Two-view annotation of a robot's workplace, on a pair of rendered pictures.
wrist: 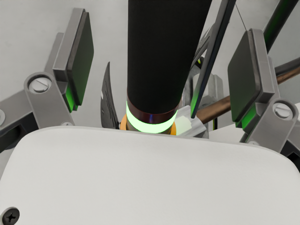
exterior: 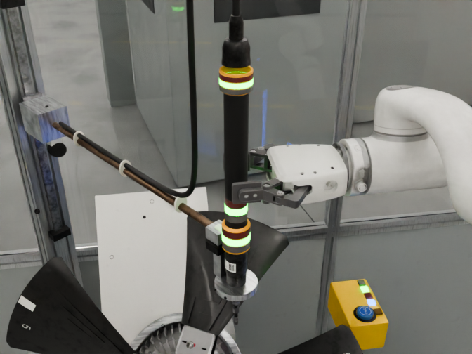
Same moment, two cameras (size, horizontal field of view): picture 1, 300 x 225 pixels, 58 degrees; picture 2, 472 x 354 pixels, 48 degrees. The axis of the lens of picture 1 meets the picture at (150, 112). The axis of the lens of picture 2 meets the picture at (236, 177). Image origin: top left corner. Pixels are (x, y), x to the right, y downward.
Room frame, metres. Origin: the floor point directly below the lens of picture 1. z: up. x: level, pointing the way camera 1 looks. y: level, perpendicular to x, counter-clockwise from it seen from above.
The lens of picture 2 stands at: (0.16, 0.64, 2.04)
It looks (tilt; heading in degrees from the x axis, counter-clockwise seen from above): 31 degrees down; 264
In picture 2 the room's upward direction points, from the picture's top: straight up
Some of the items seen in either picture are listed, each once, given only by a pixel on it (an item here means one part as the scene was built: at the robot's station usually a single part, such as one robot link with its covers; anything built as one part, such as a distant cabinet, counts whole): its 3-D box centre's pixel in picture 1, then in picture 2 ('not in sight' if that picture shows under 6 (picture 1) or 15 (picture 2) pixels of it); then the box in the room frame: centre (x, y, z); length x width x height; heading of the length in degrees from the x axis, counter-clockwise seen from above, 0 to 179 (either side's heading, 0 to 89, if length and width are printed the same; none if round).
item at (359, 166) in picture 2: not in sight; (350, 168); (-0.07, -0.01, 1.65); 0.09 x 0.03 x 0.08; 93
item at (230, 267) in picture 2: not in sight; (236, 178); (0.10, 0.00, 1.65); 0.04 x 0.04 x 0.46
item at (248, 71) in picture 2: not in sight; (236, 80); (0.10, 0.00, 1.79); 0.04 x 0.04 x 0.03
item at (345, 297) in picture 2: not in sight; (356, 315); (-0.25, -0.32, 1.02); 0.16 x 0.10 x 0.11; 93
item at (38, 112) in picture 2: not in sight; (43, 117); (0.48, -0.49, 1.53); 0.10 x 0.07 x 0.08; 128
